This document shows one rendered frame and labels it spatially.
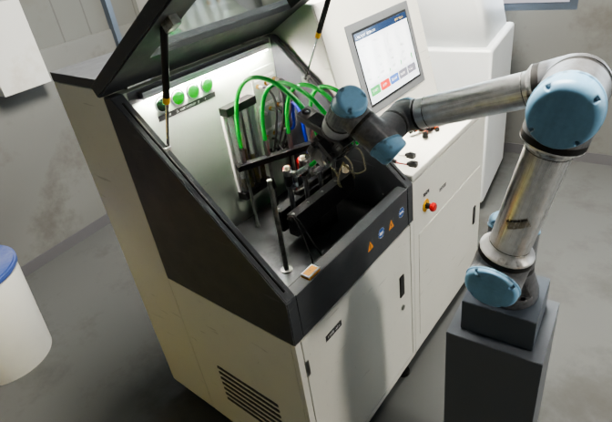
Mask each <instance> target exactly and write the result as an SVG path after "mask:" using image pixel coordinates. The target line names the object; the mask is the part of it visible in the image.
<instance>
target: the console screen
mask: <svg viewBox="0 0 612 422"><path fill-rule="evenodd" d="M344 31H345V34H346V37H347V40H348V44H349V48H350V50H351V54H352V60H353V63H354V66H355V69H356V73H357V76H358V79H359V82H360V86H361V89H362V90H363V91H364V92H365V94H366V96H367V98H368V105H367V107H369V108H370V109H371V110H372V111H373V112H374V113H375V114H376V113H378V112H379V111H381V110H382V109H383V108H385V107H387V106H388V105H390V104H391V103H392V102H394V101H395V100H396V99H397V98H399V97H401V96H402V95H403V94H405V93H406V92H408V91H409V90H411V89H412V88H414V87H415V86H417V85H418V84H420V83H421V82H423V81H424V75H423V68H422V64H421V59H420V56H419V52H418V48H417V44H416V40H415V36H414V31H413V25H412V20H411V17H410V13H409V8H408V5H407V1H406V0H405V1H403V2H401V3H399V4H397V5H393V6H391V7H389V8H386V9H384V10H382V11H380V12H378V13H376V14H373V15H370V16H368V17H365V18H364V19H362V20H359V21H357V22H355V23H352V24H350V25H348V26H345V27H344Z"/></svg>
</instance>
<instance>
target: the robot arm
mask: <svg viewBox="0 0 612 422"><path fill-rule="evenodd" d="M611 94H612V71H611V69H610V67H609V66H608V64H607V63H606V62H605V61H604V60H602V59H601V58H599V57H597V56H594V55H591V54H588V53H575V54H569V55H565V56H561V57H556V58H552V59H549V60H546V61H543V62H539V63H535V64H532V65H531V66H530V67H529V68H528V69H527V71H524V72H520V73H516V74H513V75H509V76H505V77H499V78H495V79H491V80H487V81H484V82H480V83H476V84H473V85H469V86H465V87H459V88H455V89H451V90H447V91H444V92H440V93H436V94H432V95H429V96H425V97H421V98H410V97H405V98H401V99H399V100H397V101H395V102H394V103H393V104H392V105H391V106H390V107H389V108H388V109H387V110H386V111H384V112H383V113H382V114H381V116H380V117H379V116H378V115H376V114H375V113H374V112H373V111H372V110H371V109H370V108H369V107H367V105H368V98H367V96H366V94H365V92H364V91H363V90H362V89H361V88H359V87H356V86H353V85H349V86H344V87H341V88H340V89H339V90H338V91H337V93H336V95H335V96H334V97H333V98H332V100H331V105H330V107H329V109H328V111H327V113H326V115H323V114H322V113H321V112H319V111H317V110H316V109H314V108H312V107H310V106H307V107H305V108H304V109H302V110H301V111H299V112H298V113H297V114H296V116H297V120H298V121H299V122H301V123H302V124H304V125H305V126H307V127H308V128H310V129H312V130H313V131H315V132H316V133H318V134H317V135H316V136H315V137H314V138H313V140H312V141H311V144H310V146H309V147H308V148H307V152H308V154H309V156H310V157H311V159H312V160H316V161H317V162H318V163H319V164H320V165H321V166H322V167H324V163H323V161H322V158H321V156H322V154H323V156H324V157H325V159H324V161H325V162H326V164H327V165H328V166H329V167H330V166H331V164H332V163H333V162H335V161H337V160H340V159H341V158H343V157H344V156H346V154H347V153H349V151H350V150H351V148H352V146H353V145H352V143H353V141H354V139H355V140H356V141H357V142H358V143H359V144H360V145H361V146H362V147H364V148H365V149H366V150H367V151H368V152H369V153H370V155H371V156H372V157H374V158H376V159H377V160H378V161H380V162H381V163H382V164H383V165H387V164H389V163H390V162H391V161H392V160H393V159H394V158H395V157H396V156H397V154H398V153H399V152H400V151H401V150H402V149H403V148H404V147H405V145H406V142H405V140H404V139H403V137H404V136H405V135H406V134H407V133H408V132H410V131H415V130H419V129H428V128H432V127H437V126H442V125H447V124H452V123H456V122H461V121H466V120H470V119H475V118H483V117H488V116H493V115H497V114H503V113H507V112H512V111H517V110H521V109H525V120H524V123H523V126H522V128H521V130H520V138H521V139H522V141H523V142H524V143H525V145H524V147H523V150H522V152H521V155H520V157H519V160H518V162H517V164H516V167H515V171H514V174H513V177H512V179H511V181H510V183H509V186H508V189H507V191H506V194H505V197H504V200H503V203H502V205H501V208H500V210H499V211H496V212H494V213H492V214H491V215H490V217H489V221H488V223H487V225H488V230H487V233H486V234H485V235H483V237H482V238H481V240H480V242H479V244H478V247H477V250H476V253H475V255H474V259H473V261H472V263H471V265H470V267H469V268H468V269H467V271H466V276H465V278H464V283H465V286H466V288H467V290H468V291H469V292H470V293H471V295H472V296H473V297H474V298H476V299H477V300H478V301H480V302H482V303H484V304H487V305H490V306H494V307H498V308H502V309H506V310H521V309H526V308H527V307H530V306H531V305H533V304H534V303H535V302H536V301H537V299H538V295H539V284H538V280H537V278H536V272H535V265H536V254H537V247H538V241H539V234H540V233H541V231H540V230H541V227H542V225H543V223H544V221H545V219H546V215H547V214H548V212H549V210H550V208H551V205H552V203H553V201H554V199H555V197H556V194H557V192H558V190H559V188H560V186H561V184H562V181H563V179H564V177H565V176H566V173H567V170H568V168H569V166H570V164H571V162H572V160H573V158H577V157H580V156H583V155H584V154H585V153H586V152H587V150H588V147H589V145H590V143H591V141H592V139H593V137H594V136H595V134H596V133H597V132H598V131H599V129H600V128H601V126H602V125H603V123H604V121H605V118H606V115H607V106H608V102H609V100H610V97H611ZM328 161H329V162H330V163H329V162H328Z"/></svg>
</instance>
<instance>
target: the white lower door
mask: <svg viewBox="0 0 612 422"><path fill-rule="evenodd" d="M300 342H301V350H302V354H303V360H304V364H305V369H306V374H307V378H308V384H309V389H310V393H311V402H312V406H313V412H314V416H315V421H316V422H365V421H366V419H367V418H368V416H369V415H370V414H371V413H372V411H373V410H374V408H375V407H376V405H377V404H378V402H379V401H380V399H381V398H382V396H383V395H384V393H385V392H386V390H387V389H388V387H389V386H390V384H391V383H392V382H393V380H394V379H395V378H396V376H397V375H398V373H399V372H400V371H401V369H402V368H403V366H404V364H405V363H406V361H407V360H408V359H409V357H410V356H411V354H412V353H413V333H412V296H411V258H410V226H409V225H408V226H407V227H406V228H405V229H404V230H403V231H402V233H401V234H400V235H399V236H398V237H397V238H396V239H395V240H394V241H393V242H392V243H391V244H390V245H389V247H388V248H387V249H386V250H385V251H384V252H383V253H382V254H381V255H380V256H379V257H378V258H377V259H376V261H375V262H374V263H373V264H372V265H371V266H370V267H369V268H368V269H367V270H366V271H365V272H364V273H363V275H362V276H361V277H360V278H359V279H358V280H357V281H356V282H355V283H354V284H353V285H352V286H351V288H350V289H349V290H348V291H347V292H346V293H345V294H344V295H343V296H342V297H341V298H340V299H339V300H338V302H337V303H336V304H335V305H334V306H333V307H332V308H331V309H330V310H329V311H328V312H327V313H326V314H325V315H324V316H323V318H322V319H321V320H320V321H319V322H318V323H317V324H316V325H315V326H313V328H312V329H311V330H310V331H309V332H308V333H307V334H306V335H305V336H304V337H303V338H302V339H301V340H300Z"/></svg>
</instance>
